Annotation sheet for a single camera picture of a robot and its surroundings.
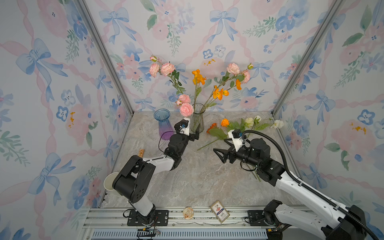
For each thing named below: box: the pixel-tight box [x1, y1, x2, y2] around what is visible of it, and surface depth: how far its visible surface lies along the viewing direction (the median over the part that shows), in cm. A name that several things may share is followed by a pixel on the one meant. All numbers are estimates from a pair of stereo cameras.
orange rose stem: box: [220, 118, 246, 138], surface depth 112 cm
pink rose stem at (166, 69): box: [149, 55, 186, 95], surface depth 78 cm
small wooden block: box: [138, 149, 145, 158], surface depth 99 cm
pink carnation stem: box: [175, 94, 194, 118], surface depth 78 cm
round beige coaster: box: [183, 206, 194, 220], surface depth 78 cm
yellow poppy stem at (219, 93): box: [204, 79, 242, 111], surface depth 81 cm
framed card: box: [210, 200, 231, 223], surface depth 76 cm
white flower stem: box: [255, 119, 285, 133], surface depth 112 cm
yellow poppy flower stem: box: [192, 69, 207, 112], surface depth 85 cm
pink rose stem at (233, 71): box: [200, 62, 254, 113], surface depth 86 cm
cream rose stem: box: [240, 117, 255, 139], surface depth 112 cm
